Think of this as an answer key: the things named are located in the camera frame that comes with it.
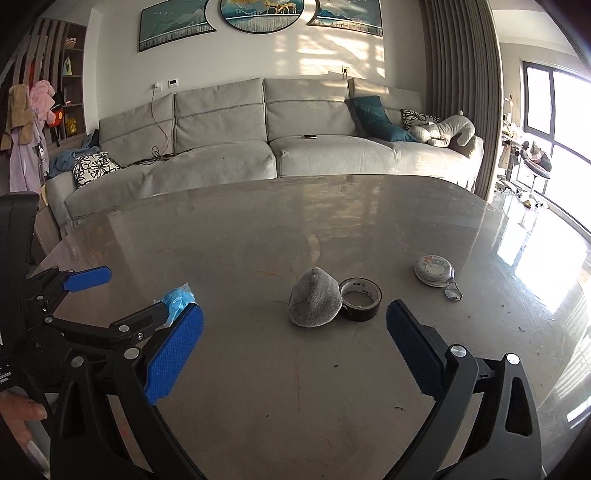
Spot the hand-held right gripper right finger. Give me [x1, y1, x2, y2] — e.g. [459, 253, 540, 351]
[385, 300, 543, 480]

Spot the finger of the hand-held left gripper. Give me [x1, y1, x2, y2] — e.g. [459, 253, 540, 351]
[44, 302, 171, 359]
[28, 265, 113, 320]

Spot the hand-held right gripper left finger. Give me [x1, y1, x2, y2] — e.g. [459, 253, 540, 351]
[50, 302, 206, 480]

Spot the light blue plastic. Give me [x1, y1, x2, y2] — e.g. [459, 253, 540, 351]
[154, 286, 199, 326]

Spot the person's left hand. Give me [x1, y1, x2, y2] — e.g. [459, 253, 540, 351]
[0, 392, 49, 446]

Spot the black tape roll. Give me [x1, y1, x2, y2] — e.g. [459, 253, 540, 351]
[339, 277, 383, 321]

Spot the floral black white pillow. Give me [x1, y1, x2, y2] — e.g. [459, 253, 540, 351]
[71, 151, 122, 188]
[401, 108, 441, 132]

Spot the grey knitted hat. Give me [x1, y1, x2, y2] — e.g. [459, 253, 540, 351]
[288, 268, 343, 328]

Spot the blue cloth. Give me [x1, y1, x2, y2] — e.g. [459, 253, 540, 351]
[48, 148, 100, 178]

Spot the lilac garment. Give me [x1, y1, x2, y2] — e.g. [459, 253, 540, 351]
[9, 122, 49, 195]

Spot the tan garment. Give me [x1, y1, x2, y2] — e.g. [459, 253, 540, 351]
[0, 84, 31, 151]

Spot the pink jacket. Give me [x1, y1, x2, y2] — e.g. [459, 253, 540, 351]
[30, 79, 56, 127]

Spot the wooden shelf unit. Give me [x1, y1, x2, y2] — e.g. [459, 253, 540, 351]
[60, 23, 88, 139]

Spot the light grey sofa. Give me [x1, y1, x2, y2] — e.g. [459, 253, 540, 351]
[44, 76, 485, 241]

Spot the grey swivel chair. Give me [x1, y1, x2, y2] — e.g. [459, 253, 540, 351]
[519, 143, 552, 204]

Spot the white plush toy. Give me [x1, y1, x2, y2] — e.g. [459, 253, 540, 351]
[409, 111, 476, 148]

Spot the wooden slatted partition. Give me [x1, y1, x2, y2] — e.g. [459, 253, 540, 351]
[11, 17, 65, 139]

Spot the teal pillow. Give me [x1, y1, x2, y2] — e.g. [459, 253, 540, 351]
[348, 95, 409, 141]

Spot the large window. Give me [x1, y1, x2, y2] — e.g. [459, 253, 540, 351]
[524, 62, 591, 204]

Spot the grey curtain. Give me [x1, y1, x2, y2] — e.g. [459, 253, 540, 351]
[418, 0, 504, 201]

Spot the round pouch with keychain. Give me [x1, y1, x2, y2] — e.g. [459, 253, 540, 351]
[414, 255, 465, 302]

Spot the black charging cable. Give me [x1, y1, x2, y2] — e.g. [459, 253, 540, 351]
[150, 85, 195, 164]

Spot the curved-edge mountain wall painting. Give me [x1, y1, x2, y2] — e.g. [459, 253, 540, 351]
[307, 0, 384, 38]
[139, 0, 219, 51]

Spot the round deer wall painting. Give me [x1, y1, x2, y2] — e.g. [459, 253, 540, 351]
[218, 0, 317, 32]

